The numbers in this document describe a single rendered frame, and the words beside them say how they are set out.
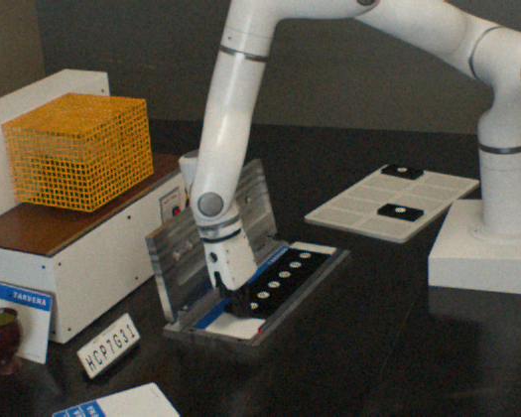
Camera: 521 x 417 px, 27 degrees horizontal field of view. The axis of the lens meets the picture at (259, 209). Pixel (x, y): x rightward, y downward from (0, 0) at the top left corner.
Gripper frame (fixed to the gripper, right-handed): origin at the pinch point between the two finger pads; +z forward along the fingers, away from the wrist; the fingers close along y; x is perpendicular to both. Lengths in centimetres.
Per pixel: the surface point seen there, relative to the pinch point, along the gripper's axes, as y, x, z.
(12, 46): 185, 209, -36
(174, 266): -4.6, 9.6, -10.9
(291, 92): 224, 105, 9
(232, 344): -8.9, -1.9, 3.5
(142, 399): -41.1, -5.3, -3.3
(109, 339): -19.9, 17.0, -3.3
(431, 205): 68, -13, 6
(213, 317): -1.6, 6.1, 1.4
